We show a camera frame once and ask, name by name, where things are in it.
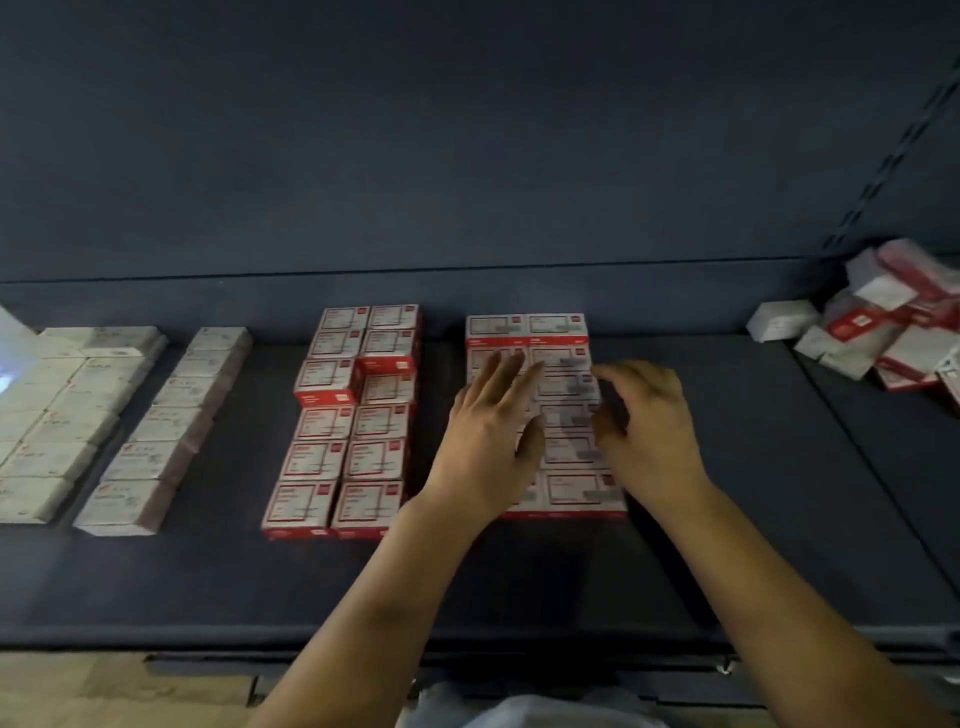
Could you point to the person's right hand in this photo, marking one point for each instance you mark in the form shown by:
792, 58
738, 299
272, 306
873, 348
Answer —
653, 443

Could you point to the person's right forearm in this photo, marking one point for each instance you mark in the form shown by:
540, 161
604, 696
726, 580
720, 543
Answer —
795, 615

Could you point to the dark metal shelf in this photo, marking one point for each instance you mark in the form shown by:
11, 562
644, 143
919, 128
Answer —
450, 135

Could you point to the person's grey clothing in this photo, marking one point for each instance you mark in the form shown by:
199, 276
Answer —
540, 711

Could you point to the person's left forearm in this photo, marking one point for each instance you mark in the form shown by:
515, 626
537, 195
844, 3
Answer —
368, 630

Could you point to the person's left hand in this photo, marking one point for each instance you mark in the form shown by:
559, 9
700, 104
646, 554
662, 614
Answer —
483, 443

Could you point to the pile of red white boxes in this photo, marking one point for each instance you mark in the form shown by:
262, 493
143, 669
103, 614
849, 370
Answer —
900, 323

